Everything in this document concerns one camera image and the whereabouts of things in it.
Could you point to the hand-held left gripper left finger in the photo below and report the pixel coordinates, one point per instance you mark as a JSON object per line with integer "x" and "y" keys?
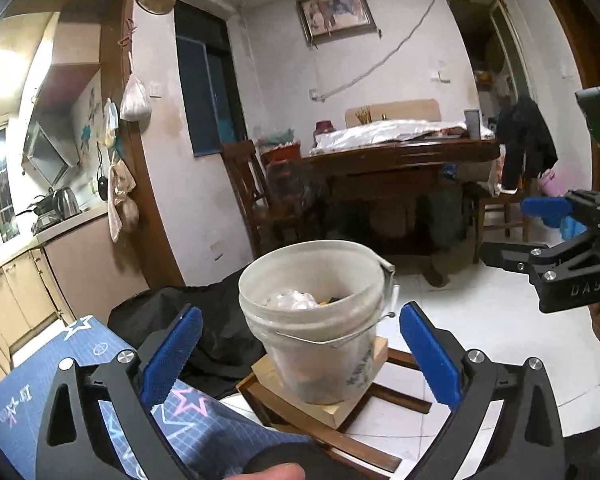
{"x": 172, "y": 355}

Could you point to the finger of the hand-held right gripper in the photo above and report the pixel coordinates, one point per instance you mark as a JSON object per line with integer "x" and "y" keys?
{"x": 547, "y": 206}
{"x": 520, "y": 257}

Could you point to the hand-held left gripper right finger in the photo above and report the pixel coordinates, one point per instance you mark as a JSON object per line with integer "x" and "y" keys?
{"x": 430, "y": 355}

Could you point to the white plastic bucket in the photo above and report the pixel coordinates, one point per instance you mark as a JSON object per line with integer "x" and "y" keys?
{"x": 320, "y": 355}

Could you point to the clear plastic bag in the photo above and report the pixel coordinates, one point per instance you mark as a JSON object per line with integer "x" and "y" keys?
{"x": 292, "y": 300}

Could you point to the person's left hand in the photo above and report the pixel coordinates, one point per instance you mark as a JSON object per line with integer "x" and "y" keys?
{"x": 275, "y": 472}

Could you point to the pink basket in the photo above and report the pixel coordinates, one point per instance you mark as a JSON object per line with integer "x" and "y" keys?
{"x": 550, "y": 185}

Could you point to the blue plastic item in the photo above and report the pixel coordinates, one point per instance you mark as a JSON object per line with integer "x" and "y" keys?
{"x": 575, "y": 229}

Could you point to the wooden chair under jacket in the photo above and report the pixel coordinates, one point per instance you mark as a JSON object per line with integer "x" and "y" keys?
{"x": 495, "y": 210}

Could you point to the black jacket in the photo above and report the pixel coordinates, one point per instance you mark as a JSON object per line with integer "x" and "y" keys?
{"x": 525, "y": 140}

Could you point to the blue star-print tablecloth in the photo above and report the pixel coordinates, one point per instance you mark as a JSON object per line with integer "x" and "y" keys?
{"x": 215, "y": 430}

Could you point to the grey cup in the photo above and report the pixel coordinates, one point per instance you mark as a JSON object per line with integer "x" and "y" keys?
{"x": 472, "y": 124}

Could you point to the dark wooden stool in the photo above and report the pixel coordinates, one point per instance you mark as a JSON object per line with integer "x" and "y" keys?
{"x": 360, "y": 447}

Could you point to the light wooden board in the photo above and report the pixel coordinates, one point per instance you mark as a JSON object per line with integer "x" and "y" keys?
{"x": 325, "y": 412}

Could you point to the beige lower kitchen cabinets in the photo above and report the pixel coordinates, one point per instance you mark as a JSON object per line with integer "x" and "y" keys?
{"x": 80, "y": 270}

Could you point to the brown hanging bag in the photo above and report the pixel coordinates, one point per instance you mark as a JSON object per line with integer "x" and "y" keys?
{"x": 131, "y": 217}

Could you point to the brown wooden dining table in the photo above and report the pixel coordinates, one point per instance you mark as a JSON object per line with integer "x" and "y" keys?
{"x": 380, "y": 165}

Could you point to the open doorway with clutter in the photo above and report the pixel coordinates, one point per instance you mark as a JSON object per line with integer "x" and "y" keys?
{"x": 485, "y": 50}

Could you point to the light wooden chair back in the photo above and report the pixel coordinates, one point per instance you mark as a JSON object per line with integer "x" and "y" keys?
{"x": 405, "y": 109}

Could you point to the white plastic sheet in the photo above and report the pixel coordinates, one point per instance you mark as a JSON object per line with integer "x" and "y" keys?
{"x": 390, "y": 132}

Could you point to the gas stove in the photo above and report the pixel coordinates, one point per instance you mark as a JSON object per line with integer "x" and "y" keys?
{"x": 47, "y": 225}

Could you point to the brown wooden door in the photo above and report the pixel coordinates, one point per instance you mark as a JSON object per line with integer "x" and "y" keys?
{"x": 575, "y": 25}

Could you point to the steel kettle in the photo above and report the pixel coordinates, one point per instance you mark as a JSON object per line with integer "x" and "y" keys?
{"x": 67, "y": 205}

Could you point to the brown wooden chair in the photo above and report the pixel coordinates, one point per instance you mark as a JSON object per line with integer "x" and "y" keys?
{"x": 252, "y": 190}

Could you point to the small black hanging pan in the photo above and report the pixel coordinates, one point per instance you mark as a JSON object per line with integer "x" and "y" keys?
{"x": 102, "y": 182}

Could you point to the black wok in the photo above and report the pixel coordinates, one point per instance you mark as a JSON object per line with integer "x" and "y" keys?
{"x": 37, "y": 207}

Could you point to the dark netted bundle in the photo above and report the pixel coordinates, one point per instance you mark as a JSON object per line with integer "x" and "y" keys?
{"x": 295, "y": 190}

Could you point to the red basin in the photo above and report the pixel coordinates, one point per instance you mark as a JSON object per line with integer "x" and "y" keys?
{"x": 280, "y": 152}

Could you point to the steel range hood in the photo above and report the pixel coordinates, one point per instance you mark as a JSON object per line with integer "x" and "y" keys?
{"x": 50, "y": 155}

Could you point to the red jar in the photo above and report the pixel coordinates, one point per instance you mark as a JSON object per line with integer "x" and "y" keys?
{"x": 324, "y": 127}

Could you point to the small hanging plastic bags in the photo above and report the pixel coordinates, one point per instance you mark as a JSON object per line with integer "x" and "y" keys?
{"x": 111, "y": 125}

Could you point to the white hanging plastic bag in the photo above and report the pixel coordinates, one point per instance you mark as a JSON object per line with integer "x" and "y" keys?
{"x": 136, "y": 102}

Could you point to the beige upper kitchen cabinet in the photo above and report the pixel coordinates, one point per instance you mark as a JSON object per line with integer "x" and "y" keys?
{"x": 75, "y": 65}

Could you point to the low wall socket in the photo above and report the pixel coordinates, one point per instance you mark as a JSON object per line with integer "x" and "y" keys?
{"x": 217, "y": 251}

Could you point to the brown wooden door frame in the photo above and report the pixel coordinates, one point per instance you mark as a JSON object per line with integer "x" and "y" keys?
{"x": 155, "y": 200}

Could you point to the double wall switch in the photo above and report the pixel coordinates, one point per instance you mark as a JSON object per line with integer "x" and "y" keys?
{"x": 441, "y": 72}

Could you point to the white light switch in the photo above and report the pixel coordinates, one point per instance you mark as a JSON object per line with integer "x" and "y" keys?
{"x": 156, "y": 89}

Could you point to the framed wall picture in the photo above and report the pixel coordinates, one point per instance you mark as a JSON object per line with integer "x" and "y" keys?
{"x": 336, "y": 15}

